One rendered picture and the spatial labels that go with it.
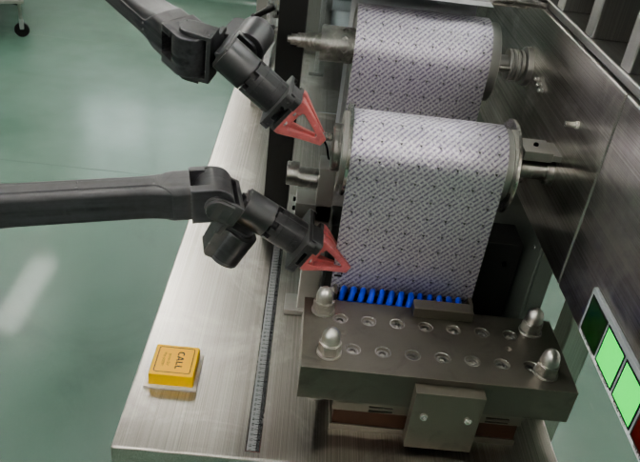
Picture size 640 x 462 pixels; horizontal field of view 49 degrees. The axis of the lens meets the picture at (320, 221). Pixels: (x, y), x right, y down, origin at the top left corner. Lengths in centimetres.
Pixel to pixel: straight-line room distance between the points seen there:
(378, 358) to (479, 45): 56
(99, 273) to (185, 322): 167
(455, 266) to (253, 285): 41
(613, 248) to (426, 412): 35
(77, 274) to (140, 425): 186
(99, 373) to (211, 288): 119
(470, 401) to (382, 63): 58
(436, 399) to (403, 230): 26
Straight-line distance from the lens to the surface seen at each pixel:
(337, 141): 106
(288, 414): 112
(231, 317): 128
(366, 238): 111
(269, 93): 107
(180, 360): 116
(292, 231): 108
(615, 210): 95
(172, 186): 103
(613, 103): 100
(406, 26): 125
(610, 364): 91
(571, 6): 127
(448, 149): 106
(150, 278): 288
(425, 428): 107
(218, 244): 110
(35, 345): 263
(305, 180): 115
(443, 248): 113
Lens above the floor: 171
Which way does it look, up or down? 31 degrees down
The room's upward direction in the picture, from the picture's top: 8 degrees clockwise
